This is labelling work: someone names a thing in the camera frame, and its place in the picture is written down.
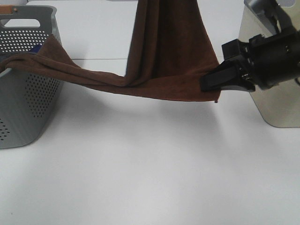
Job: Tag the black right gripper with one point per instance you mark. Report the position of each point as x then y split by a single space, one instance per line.
263 61

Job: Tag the brown towel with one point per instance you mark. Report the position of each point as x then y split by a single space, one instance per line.
169 53

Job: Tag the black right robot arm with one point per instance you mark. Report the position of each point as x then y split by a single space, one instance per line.
272 16

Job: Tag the beige bin with grey rim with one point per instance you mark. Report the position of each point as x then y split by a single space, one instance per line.
279 106

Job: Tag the blue cloth in basket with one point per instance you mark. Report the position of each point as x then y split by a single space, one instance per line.
36 48

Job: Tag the grey perforated laundry basket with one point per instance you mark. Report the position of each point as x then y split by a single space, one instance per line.
26 99

